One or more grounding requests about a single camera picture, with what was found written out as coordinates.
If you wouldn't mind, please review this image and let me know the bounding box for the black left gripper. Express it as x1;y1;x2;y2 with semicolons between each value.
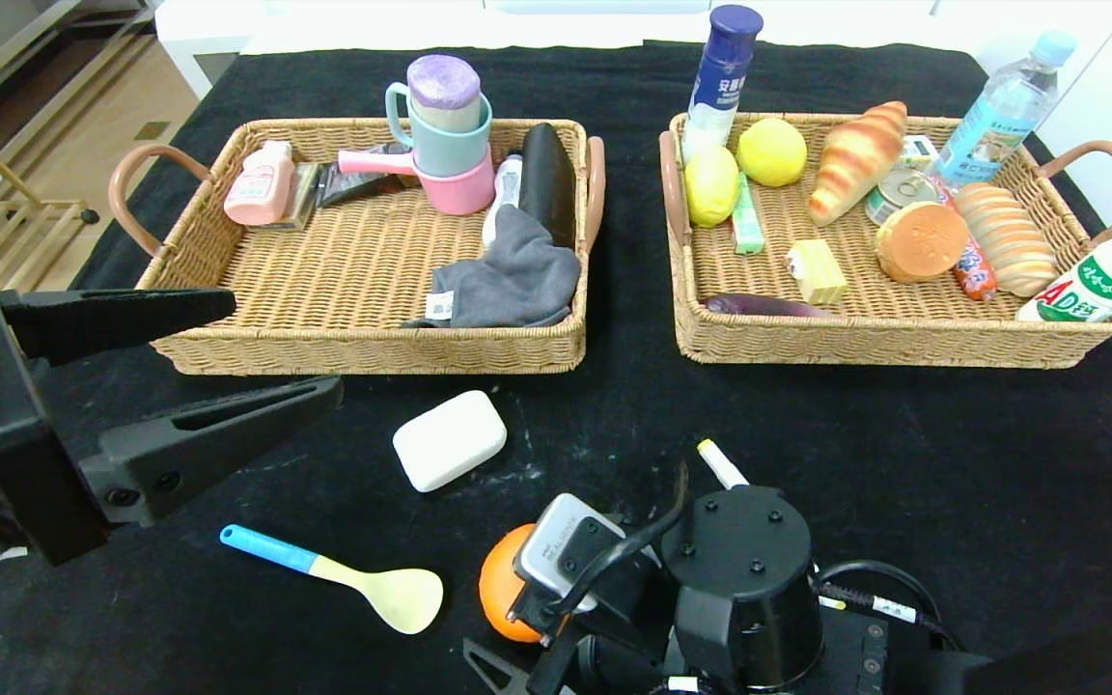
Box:
0;283;345;568

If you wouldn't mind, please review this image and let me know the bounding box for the orange mandarin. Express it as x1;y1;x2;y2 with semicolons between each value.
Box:
478;522;557;645

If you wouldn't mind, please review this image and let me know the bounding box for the yellow butter block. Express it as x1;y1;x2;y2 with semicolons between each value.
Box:
786;238;849;306

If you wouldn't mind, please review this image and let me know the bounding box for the round brown bun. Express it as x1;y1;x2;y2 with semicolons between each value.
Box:
875;200;970;285

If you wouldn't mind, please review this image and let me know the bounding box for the woven wicker basket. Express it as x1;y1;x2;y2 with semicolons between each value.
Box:
109;118;607;377
657;111;1112;371

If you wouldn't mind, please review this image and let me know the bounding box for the pink plastic bottle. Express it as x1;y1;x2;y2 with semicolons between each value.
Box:
223;140;296;228

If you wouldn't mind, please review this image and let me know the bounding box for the silver foil packet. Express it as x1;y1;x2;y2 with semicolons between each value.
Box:
266;162;325;231

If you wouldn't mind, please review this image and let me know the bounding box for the black plastic pouch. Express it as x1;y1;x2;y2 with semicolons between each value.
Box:
317;143;412;209

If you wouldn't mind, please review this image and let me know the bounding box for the white soap bar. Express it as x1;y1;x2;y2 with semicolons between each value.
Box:
392;389;509;494

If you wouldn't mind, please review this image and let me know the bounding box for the grey cloth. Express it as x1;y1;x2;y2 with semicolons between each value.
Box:
402;205;583;331

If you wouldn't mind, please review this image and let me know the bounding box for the teal mug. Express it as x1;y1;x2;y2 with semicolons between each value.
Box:
384;82;494;180

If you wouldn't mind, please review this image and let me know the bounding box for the white table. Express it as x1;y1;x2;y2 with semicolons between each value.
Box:
155;0;1112;97

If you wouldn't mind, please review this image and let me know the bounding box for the white tube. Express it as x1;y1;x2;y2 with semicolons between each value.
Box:
481;153;525;247

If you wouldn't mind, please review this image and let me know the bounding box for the purple trash bag roll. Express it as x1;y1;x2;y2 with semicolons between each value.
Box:
406;55;483;134

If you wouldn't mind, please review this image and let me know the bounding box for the black oblong case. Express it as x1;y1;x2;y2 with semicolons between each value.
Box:
517;123;578;252

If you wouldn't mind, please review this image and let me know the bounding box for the white marker pen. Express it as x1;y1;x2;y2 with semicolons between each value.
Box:
696;438;848;613

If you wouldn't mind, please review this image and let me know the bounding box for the oval yellow lemon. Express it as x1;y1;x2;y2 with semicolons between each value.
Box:
682;145;741;229

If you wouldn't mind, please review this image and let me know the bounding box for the green gum pack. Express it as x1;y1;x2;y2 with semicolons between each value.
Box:
730;172;766;257

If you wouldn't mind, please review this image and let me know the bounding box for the purple eggplant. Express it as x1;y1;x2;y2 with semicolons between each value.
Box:
701;292;842;320

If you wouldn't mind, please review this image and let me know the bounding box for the white bottle with blue cap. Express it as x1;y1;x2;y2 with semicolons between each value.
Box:
680;4;765;165

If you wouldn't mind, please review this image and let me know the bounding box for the round yellow fruit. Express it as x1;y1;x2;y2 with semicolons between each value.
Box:
736;117;809;188

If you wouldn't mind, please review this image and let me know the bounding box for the striped croissant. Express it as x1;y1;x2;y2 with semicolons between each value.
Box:
807;100;908;229

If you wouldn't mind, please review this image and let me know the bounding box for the tin can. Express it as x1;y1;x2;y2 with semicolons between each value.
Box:
865;166;940;228

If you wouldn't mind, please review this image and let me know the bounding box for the small white green carton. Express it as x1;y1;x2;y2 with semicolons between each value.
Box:
901;135;943;175

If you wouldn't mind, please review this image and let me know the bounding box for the red sausage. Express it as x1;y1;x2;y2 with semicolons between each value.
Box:
923;174;999;302

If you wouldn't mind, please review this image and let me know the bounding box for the ridged long bread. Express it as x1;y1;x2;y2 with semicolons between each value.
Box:
954;181;1061;298

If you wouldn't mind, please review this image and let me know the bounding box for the clear water bottle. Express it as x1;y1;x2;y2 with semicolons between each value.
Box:
932;29;1078;189

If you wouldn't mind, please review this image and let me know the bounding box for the white green milk bottle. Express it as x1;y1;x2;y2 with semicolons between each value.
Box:
1016;208;1112;323

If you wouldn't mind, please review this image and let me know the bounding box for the cream spoon with blue handle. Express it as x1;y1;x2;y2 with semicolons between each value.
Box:
219;524;445;636

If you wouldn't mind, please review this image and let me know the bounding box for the pink cup with long handle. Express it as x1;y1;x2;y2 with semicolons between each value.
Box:
337;147;497;217

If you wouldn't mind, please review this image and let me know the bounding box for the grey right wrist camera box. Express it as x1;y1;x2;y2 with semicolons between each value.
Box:
515;492;629;614

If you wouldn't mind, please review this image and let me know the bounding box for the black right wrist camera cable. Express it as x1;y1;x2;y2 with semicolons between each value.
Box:
527;461;964;695

